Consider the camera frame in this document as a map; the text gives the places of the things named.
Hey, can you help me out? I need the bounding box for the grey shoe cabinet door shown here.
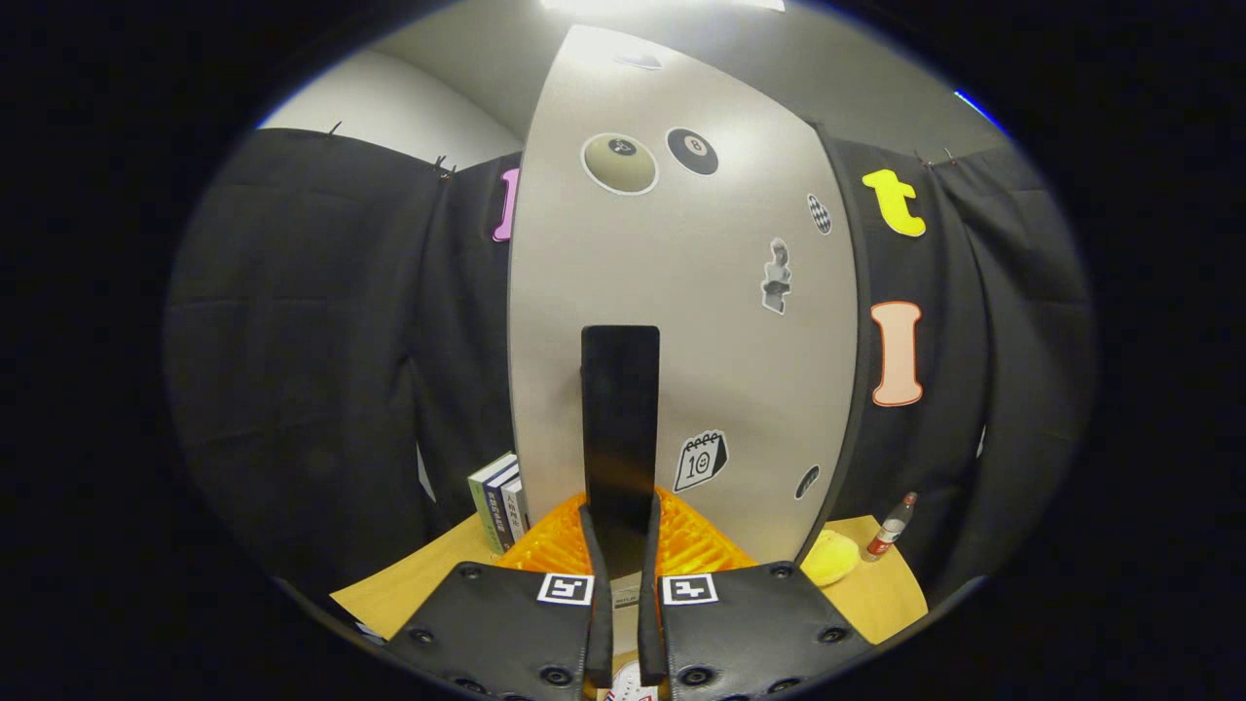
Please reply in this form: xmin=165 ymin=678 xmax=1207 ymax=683
xmin=506 ymin=24 xmax=862 ymax=624

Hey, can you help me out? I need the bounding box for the black cabinet door handle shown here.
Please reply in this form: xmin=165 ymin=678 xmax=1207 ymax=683
xmin=580 ymin=324 xmax=661 ymax=580

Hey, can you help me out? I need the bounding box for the dark grey shoe cabinet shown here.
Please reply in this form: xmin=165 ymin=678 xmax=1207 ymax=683
xmin=796 ymin=122 xmax=877 ymax=566

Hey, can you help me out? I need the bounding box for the large ceiling light panel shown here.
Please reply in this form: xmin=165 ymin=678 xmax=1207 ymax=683
xmin=540 ymin=0 xmax=785 ymax=16

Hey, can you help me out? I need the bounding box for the yellow plush toy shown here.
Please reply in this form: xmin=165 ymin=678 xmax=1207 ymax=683
xmin=800 ymin=529 xmax=862 ymax=588

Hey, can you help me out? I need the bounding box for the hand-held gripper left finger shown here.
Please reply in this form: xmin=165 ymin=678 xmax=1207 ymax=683
xmin=385 ymin=487 xmax=616 ymax=701

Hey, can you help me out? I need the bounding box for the blue spine book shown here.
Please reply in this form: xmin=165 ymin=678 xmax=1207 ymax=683
xmin=484 ymin=462 xmax=520 ymax=554

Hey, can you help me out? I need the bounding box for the green spine book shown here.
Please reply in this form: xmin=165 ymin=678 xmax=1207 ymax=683
xmin=467 ymin=451 xmax=507 ymax=556

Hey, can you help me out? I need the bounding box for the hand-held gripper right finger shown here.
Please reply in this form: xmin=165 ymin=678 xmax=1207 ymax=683
xmin=638 ymin=487 xmax=877 ymax=701

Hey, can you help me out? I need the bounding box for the black backdrop cloth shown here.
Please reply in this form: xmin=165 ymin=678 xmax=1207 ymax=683
xmin=161 ymin=122 xmax=1101 ymax=605

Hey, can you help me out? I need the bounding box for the red label plastic bottle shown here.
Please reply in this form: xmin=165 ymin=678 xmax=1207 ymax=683
xmin=861 ymin=492 xmax=919 ymax=564

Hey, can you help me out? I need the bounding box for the white canvas shoe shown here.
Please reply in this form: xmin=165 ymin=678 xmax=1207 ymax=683
xmin=594 ymin=660 xmax=668 ymax=701

